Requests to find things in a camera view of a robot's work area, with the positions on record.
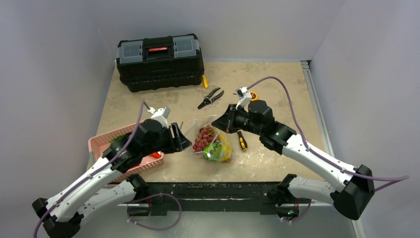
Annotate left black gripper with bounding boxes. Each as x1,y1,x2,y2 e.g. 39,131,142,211
143,122,191,156

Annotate pink toy grape bunch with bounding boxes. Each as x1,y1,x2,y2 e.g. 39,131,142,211
193,125,216,152

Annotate clear zip top bag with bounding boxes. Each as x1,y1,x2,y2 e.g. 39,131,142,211
185,115,234,163

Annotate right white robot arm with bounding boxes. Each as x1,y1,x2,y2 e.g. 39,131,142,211
211,100,375,220

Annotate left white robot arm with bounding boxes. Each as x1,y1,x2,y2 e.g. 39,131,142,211
32,119,192,238

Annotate orange toy carrot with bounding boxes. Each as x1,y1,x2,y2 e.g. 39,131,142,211
149,151,164,159

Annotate orange tape measure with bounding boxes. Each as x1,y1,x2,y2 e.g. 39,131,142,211
250,92,258,101

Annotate black plastic toolbox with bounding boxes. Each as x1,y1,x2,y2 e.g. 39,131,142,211
116,34,205,93

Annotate pink perforated plastic basket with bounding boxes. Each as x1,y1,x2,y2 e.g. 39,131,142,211
88,124,164,183

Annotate yellow black handled screwdriver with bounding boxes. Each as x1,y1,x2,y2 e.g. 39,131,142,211
237,130,248,151

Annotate black handled pliers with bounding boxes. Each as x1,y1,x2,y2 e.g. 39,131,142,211
197,87,224,110

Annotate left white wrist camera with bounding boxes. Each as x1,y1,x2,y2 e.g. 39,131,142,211
148,107,170,128

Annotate yellow handled tool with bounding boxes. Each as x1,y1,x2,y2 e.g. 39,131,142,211
202,74,209,88

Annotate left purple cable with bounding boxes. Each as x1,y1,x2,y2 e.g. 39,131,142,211
33,100,152,238

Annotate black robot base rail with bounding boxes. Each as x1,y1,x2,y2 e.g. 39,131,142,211
127,181,309,218

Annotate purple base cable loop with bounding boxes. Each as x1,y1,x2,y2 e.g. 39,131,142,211
126,191,183,231

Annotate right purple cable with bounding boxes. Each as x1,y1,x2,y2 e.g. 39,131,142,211
247,76,410,192

